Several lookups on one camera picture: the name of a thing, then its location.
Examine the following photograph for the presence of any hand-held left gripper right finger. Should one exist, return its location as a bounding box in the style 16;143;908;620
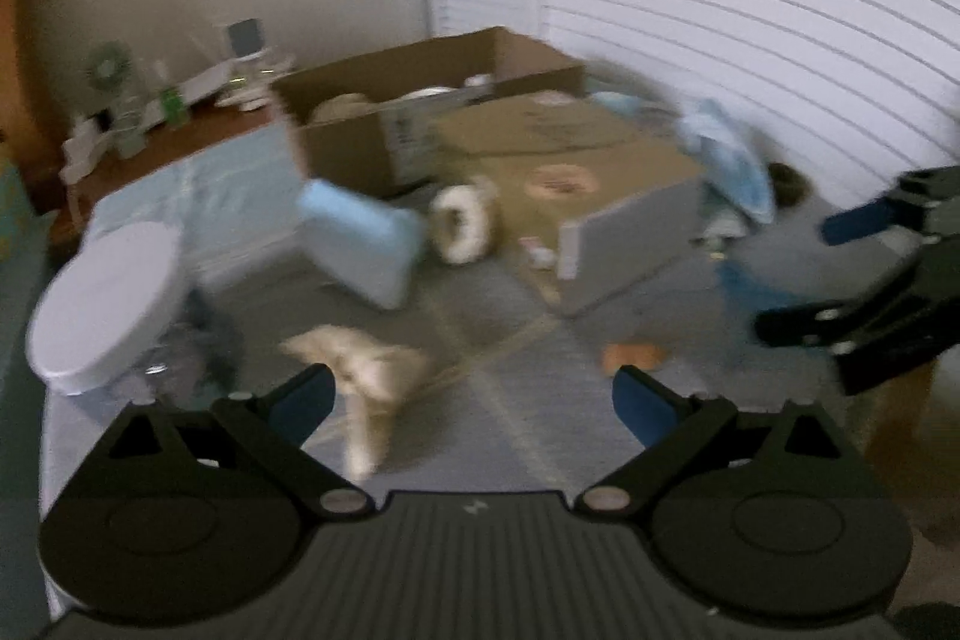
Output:
576;366;848;521

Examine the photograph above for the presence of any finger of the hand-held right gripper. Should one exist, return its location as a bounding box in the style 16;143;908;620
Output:
754;265;935;357
821;169;950;245

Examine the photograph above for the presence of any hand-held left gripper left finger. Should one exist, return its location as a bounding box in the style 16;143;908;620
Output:
112;364;376;522

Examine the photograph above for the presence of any light blue cloth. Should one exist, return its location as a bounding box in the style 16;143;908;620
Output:
675;98;778;229

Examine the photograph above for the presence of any cardboard box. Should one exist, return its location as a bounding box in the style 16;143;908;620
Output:
431;91;707;315
270;26;587;200

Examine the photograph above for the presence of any small orange object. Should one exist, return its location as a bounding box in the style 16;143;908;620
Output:
604;343;668;380

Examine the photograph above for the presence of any light blue blanket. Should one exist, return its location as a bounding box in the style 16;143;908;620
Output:
82;124;316;289

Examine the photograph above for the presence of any closed cardboard box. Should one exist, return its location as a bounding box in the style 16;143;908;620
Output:
431;91;707;315

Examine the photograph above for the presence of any wooden nightstand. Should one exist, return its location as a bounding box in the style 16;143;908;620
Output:
45;100;282;236

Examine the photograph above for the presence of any white router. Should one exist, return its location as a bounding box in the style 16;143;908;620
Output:
176;56;297;112

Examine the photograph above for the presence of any white power strip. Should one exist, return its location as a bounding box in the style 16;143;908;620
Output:
58;119;113;185

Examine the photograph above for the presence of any phone on white stand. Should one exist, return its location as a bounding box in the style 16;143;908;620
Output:
223;17;271;62

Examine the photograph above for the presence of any small green desk fan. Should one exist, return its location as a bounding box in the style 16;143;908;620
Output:
84;41;132;101

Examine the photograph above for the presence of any wooden headboard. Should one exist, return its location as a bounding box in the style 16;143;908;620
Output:
0;0;68;217

